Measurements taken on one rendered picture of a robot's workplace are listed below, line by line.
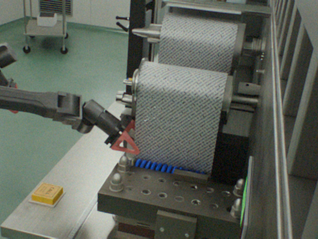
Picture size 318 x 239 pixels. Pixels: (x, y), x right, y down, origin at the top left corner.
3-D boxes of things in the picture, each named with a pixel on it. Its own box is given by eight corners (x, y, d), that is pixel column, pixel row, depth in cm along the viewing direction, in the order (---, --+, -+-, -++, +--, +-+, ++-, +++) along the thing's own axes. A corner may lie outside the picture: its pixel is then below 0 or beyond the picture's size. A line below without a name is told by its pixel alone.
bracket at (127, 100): (121, 170, 142) (124, 86, 129) (139, 174, 141) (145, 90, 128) (116, 178, 138) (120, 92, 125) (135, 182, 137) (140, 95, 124)
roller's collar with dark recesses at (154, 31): (151, 40, 145) (152, 22, 142) (168, 42, 143) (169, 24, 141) (146, 45, 139) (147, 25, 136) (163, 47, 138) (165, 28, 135)
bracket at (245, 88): (238, 86, 117) (239, 80, 116) (259, 89, 116) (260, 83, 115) (237, 93, 113) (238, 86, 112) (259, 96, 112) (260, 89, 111)
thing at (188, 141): (133, 160, 125) (136, 104, 118) (210, 176, 121) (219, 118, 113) (132, 161, 125) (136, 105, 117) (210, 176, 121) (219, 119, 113)
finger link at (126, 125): (133, 159, 123) (107, 140, 122) (139, 148, 129) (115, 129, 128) (146, 144, 120) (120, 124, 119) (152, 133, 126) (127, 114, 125)
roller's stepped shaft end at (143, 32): (133, 34, 144) (133, 25, 142) (150, 37, 142) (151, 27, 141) (130, 36, 141) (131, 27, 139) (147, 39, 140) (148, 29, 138)
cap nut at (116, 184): (112, 183, 112) (112, 168, 110) (124, 185, 111) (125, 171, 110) (107, 190, 109) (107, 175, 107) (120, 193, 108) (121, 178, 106)
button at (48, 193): (42, 188, 130) (42, 181, 129) (63, 192, 128) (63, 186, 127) (31, 201, 123) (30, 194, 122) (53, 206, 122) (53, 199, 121)
